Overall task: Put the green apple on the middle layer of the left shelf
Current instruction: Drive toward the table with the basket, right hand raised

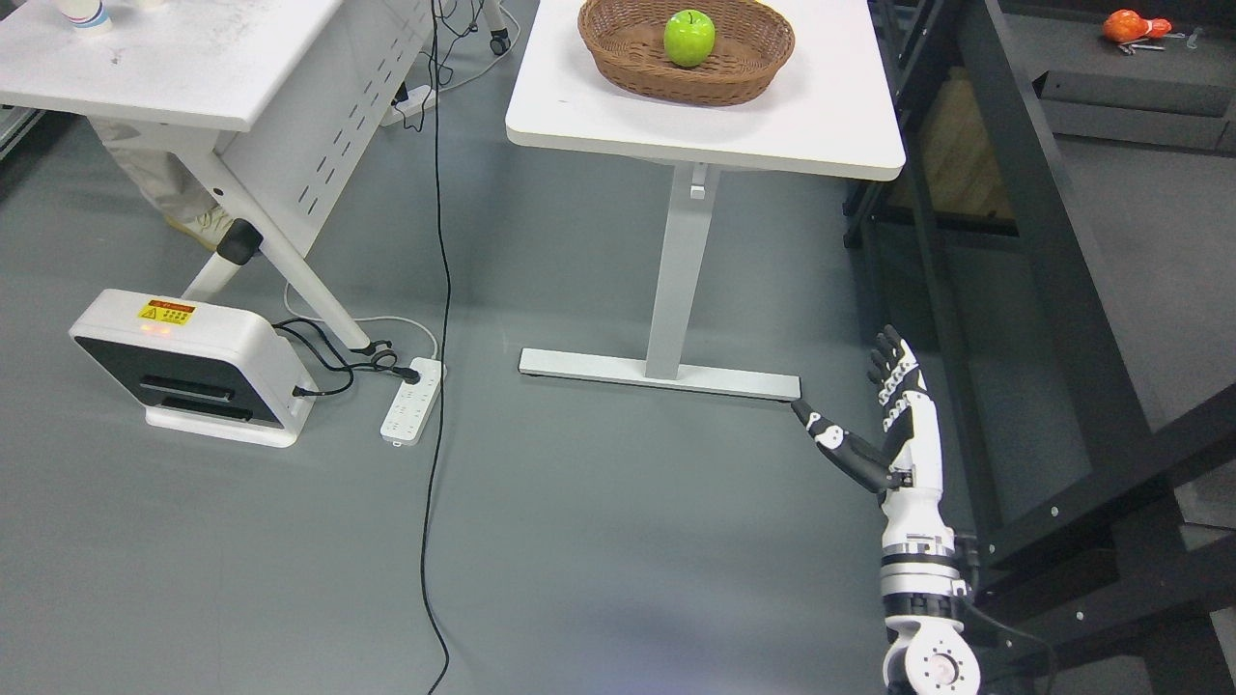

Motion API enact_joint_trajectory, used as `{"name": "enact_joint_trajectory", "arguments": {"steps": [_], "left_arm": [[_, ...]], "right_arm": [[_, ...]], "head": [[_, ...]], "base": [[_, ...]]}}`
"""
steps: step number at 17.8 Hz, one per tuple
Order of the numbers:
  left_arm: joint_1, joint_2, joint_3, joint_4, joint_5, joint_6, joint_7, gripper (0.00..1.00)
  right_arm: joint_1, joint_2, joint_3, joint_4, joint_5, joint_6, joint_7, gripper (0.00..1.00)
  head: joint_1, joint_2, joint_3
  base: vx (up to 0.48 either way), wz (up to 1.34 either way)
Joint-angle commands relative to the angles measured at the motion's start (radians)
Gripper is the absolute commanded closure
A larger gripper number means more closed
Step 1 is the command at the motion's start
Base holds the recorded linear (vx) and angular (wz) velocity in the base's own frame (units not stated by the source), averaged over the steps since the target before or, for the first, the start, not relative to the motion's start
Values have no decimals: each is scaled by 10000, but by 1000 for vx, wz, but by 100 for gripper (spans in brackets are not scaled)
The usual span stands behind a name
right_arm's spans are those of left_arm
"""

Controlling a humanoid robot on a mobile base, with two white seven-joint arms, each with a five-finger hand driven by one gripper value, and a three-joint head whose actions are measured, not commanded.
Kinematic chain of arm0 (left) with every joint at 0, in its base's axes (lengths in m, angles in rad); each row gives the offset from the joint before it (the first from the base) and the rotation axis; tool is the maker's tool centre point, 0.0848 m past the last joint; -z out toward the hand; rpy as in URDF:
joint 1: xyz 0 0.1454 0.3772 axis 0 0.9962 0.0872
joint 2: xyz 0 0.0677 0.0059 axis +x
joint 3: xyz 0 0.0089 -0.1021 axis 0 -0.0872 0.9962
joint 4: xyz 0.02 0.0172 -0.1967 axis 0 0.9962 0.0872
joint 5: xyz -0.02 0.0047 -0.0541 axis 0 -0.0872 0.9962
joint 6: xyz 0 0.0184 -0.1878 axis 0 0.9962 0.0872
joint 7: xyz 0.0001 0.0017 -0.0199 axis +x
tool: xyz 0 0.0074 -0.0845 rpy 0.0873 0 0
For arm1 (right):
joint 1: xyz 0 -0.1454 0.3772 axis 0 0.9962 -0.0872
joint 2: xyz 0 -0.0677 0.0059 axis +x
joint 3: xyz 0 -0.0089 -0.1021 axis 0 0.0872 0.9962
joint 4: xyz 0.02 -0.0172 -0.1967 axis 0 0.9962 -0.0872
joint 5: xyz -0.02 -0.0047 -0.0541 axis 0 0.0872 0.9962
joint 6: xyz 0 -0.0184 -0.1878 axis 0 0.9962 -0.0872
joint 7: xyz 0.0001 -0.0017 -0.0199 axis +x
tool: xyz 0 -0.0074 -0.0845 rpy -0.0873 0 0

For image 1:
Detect long black cable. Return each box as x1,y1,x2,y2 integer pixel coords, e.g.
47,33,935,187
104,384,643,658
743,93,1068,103
418,0,455,695

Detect green apple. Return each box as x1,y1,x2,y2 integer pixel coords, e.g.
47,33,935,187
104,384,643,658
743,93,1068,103
662,9,716,68

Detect orange toy fruit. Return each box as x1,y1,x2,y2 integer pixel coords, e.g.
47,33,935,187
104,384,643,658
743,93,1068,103
1101,9,1173,43

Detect white standing desk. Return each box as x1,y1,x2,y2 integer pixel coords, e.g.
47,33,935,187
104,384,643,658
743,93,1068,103
506,1,906,402

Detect person's leg and shoe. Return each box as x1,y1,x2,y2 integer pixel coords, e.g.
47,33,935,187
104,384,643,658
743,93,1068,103
88,117,234,250

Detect brown wicker basket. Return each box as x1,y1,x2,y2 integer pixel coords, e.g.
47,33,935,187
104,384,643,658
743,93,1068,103
577,1,796,106

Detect white box device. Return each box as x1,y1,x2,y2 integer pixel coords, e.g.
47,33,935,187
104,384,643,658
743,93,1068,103
68,289,316,448

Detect paper cup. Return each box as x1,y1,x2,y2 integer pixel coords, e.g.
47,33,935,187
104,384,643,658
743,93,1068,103
53,0,112,33

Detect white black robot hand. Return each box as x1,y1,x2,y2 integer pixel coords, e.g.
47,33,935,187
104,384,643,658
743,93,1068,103
791,324,944,501

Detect white folding table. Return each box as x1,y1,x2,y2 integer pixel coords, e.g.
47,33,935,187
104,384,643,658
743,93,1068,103
1,1,434,352

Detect black metal shelf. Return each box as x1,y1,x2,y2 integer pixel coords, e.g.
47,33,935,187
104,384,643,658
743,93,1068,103
845,1,1234,694

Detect white power strip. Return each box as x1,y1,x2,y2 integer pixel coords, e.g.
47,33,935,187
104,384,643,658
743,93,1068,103
379,357,445,446

